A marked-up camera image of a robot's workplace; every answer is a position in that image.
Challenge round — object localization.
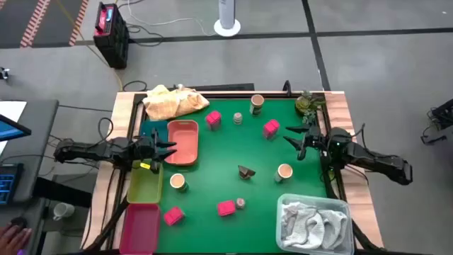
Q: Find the salmon orange plastic bin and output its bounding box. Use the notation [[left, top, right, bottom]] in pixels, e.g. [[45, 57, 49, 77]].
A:
[[164, 119, 200, 166]]

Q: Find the black floor cable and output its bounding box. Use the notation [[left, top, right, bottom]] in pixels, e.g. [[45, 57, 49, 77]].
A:
[[125, 23, 166, 47]]

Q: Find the brown pyramid spice pack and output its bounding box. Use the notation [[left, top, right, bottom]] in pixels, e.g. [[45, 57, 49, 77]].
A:
[[237, 164, 256, 181]]

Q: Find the black and red tool case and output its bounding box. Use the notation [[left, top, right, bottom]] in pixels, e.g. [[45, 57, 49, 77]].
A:
[[93, 1, 130, 70]]

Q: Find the grey desk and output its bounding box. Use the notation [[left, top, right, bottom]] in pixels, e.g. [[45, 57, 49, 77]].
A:
[[0, 99, 59, 255]]

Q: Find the yellow checked cloth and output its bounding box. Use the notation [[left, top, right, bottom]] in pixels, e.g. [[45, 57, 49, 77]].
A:
[[142, 84, 210, 121]]

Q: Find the white floor cable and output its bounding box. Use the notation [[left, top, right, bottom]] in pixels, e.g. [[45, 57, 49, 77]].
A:
[[125, 0, 217, 37]]

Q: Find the white paper sheet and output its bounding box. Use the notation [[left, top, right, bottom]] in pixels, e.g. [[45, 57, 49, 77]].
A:
[[0, 101, 28, 153]]

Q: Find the yellow floor cable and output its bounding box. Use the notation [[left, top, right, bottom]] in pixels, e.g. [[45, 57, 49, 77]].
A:
[[56, 0, 124, 91]]

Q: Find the black computer mouse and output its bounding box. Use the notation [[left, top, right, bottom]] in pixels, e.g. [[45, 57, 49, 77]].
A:
[[10, 216, 28, 230]]

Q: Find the pink spice box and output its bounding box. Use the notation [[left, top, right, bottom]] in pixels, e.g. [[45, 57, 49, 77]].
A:
[[163, 206, 185, 227], [217, 200, 237, 217], [205, 110, 223, 131], [262, 118, 280, 140]]

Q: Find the person's hand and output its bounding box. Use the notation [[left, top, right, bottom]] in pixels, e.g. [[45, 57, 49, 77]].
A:
[[0, 225, 33, 255]]

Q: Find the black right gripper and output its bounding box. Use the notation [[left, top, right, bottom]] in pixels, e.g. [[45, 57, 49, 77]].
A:
[[282, 123, 328, 161]]

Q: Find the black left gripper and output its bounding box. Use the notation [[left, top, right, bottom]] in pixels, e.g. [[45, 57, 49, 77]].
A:
[[136, 127, 177, 174]]

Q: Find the black cable loop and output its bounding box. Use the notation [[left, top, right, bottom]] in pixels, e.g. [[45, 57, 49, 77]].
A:
[[122, 80, 148, 92]]

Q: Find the green table mat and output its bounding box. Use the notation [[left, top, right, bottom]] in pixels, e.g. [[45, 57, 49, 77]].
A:
[[141, 98, 328, 254]]

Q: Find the black equipment with cables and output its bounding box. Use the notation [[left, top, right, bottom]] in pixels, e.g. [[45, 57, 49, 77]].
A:
[[420, 98, 453, 145]]

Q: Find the grey knitted cloth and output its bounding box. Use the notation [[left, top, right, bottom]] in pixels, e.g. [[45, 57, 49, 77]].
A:
[[281, 201, 350, 251]]

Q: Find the computer monitor lit screen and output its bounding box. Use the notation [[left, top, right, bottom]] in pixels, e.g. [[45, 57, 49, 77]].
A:
[[0, 113, 32, 142]]

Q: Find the yellow-green plastic bin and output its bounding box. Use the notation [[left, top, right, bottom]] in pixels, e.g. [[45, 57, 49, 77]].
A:
[[126, 159, 164, 205]]

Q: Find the clear plastic container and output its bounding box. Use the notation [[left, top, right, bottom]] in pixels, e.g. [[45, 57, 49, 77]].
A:
[[275, 193, 355, 255]]

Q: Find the teal plastic bin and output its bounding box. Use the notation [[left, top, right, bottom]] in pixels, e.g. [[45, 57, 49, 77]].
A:
[[139, 119, 171, 162]]

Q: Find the white mug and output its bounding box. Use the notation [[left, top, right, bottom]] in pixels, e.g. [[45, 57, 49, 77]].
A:
[[52, 203, 75, 221]]

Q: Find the backlit computer keyboard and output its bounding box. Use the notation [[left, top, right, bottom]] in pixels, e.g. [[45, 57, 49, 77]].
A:
[[0, 162, 24, 205]]

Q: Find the potted succulent plant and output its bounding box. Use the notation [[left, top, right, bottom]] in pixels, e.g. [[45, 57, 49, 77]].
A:
[[295, 90, 326, 125]]

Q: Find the white tower fan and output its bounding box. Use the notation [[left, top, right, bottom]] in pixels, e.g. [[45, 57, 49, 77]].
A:
[[213, 0, 241, 38]]

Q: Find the magenta plastic bin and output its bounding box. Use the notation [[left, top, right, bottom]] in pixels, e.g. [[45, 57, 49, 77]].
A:
[[119, 203, 161, 255]]

